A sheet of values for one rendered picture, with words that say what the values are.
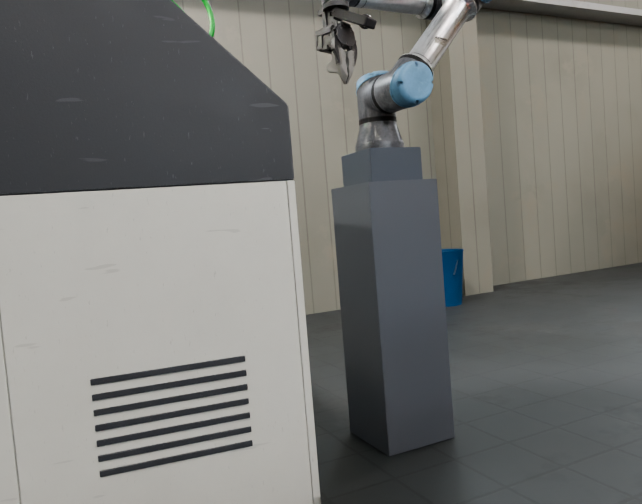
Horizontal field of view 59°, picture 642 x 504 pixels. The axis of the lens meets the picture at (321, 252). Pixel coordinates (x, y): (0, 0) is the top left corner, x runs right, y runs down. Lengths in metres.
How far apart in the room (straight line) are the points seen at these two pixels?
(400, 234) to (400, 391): 0.46
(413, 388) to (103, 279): 0.97
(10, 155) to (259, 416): 0.70
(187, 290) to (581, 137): 5.42
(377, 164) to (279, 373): 0.72
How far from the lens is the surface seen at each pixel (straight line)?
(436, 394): 1.79
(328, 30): 1.61
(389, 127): 1.74
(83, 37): 1.22
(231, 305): 1.18
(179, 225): 1.16
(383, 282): 1.63
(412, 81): 1.64
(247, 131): 1.20
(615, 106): 6.70
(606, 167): 6.49
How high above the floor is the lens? 0.70
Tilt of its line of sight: 3 degrees down
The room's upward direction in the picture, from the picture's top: 5 degrees counter-clockwise
